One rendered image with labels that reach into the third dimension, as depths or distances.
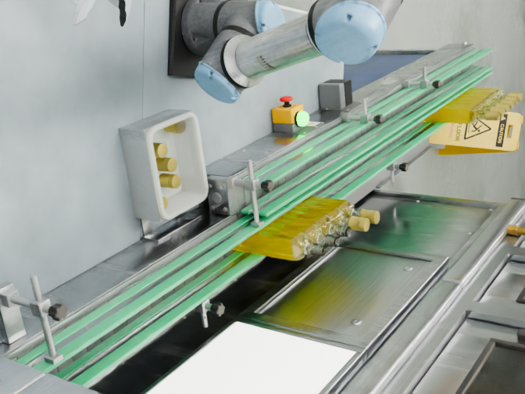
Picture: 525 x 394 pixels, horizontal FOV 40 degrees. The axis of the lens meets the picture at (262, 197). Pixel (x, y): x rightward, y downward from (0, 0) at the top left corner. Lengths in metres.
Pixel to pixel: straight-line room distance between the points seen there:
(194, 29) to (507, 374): 1.04
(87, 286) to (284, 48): 0.64
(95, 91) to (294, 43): 0.46
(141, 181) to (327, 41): 0.58
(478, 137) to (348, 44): 3.84
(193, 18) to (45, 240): 0.63
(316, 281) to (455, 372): 0.46
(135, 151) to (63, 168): 0.18
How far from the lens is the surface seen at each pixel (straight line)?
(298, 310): 1.71
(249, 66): 1.54
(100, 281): 1.57
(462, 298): 1.78
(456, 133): 5.13
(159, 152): 1.67
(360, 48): 1.31
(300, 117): 2.09
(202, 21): 1.76
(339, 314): 1.68
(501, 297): 1.82
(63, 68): 1.56
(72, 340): 1.42
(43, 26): 1.53
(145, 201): 1.68
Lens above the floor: 1.95
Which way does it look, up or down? 34 degrees down
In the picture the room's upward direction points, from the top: 97 degrees clockwise
